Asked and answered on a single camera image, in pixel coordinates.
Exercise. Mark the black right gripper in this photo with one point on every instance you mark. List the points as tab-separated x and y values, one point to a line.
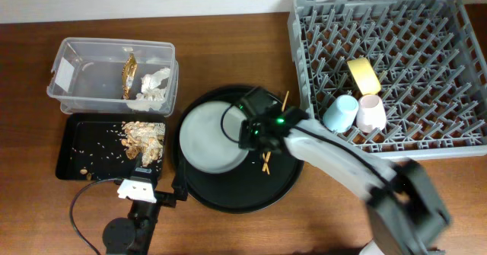
244	130

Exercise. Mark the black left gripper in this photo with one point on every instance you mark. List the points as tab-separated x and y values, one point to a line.
169	199

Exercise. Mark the wooden chopstick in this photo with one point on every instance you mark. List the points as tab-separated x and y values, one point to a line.
285	101
266	157

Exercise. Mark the food scraps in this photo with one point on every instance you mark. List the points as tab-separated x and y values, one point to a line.
144	138

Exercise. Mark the grey round plate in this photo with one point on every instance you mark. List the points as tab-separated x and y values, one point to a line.
208	137

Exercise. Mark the white tissue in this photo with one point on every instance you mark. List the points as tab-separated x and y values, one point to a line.
152	95

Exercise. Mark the light blue plastic cup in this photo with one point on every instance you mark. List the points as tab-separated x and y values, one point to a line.
341	114

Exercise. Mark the gold brown snack wrapper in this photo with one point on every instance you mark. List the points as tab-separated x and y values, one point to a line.
128	75

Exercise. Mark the pink cup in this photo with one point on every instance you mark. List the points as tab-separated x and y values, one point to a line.
371	114

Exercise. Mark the yellow bowl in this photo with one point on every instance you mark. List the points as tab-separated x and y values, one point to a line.
364	76

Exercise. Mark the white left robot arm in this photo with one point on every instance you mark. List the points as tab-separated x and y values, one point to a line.
133	234

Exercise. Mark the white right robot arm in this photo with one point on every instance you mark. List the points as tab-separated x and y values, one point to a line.
405	211

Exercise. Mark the grey dishwasher rack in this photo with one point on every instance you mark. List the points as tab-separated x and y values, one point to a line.
427	59

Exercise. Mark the round black serving tray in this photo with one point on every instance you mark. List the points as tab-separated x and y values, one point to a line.
246	188

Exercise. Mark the black rectangular tray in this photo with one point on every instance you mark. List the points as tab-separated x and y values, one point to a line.
92	146

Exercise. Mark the clear plastic bin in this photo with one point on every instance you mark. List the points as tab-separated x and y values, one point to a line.
97	80

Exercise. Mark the white label on bin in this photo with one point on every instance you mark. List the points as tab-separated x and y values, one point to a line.
64	74

